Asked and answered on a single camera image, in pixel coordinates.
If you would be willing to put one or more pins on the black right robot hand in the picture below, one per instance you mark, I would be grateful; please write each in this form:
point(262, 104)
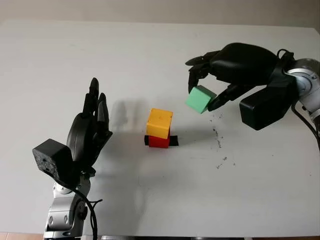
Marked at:
point(245, 65)

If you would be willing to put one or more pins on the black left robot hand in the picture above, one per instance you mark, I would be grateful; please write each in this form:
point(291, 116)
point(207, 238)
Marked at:
point(81, 137)

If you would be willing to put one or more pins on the green cube block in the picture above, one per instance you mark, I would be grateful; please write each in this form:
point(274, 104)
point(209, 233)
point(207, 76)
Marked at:
point(198, 100)

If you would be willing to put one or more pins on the red cube block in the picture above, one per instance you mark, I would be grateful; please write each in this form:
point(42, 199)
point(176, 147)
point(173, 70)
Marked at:
point(158, 142)

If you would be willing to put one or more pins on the yellow cube block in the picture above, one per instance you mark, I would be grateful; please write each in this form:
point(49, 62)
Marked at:
point(158, 122)

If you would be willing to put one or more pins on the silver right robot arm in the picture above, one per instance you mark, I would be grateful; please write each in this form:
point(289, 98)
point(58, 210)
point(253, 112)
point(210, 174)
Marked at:
point(308, 85)

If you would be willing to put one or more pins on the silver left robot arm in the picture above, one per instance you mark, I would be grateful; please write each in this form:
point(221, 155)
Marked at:
point(62, 212)

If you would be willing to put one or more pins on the black tape strip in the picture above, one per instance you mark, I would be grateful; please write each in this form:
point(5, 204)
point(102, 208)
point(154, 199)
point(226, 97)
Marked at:
point(174, 140)

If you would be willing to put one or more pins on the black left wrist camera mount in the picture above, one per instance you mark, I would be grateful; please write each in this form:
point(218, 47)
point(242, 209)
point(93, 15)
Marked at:
point(51, 157)

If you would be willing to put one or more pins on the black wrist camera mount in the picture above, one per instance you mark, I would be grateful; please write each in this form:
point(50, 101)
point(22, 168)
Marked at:
point(265, 110)
point(51, 157)

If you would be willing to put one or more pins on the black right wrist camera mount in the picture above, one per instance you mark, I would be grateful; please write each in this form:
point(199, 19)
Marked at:
point(265, 110)

